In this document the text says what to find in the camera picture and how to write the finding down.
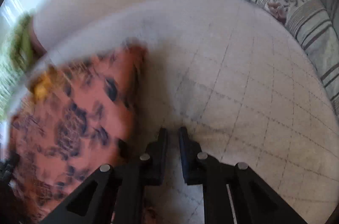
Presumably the green patterned pillow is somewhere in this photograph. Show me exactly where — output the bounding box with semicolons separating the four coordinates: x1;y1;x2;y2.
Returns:
0;13;33;121

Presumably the orange floral blouse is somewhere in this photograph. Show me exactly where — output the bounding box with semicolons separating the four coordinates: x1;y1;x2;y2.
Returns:
1;44;147;223

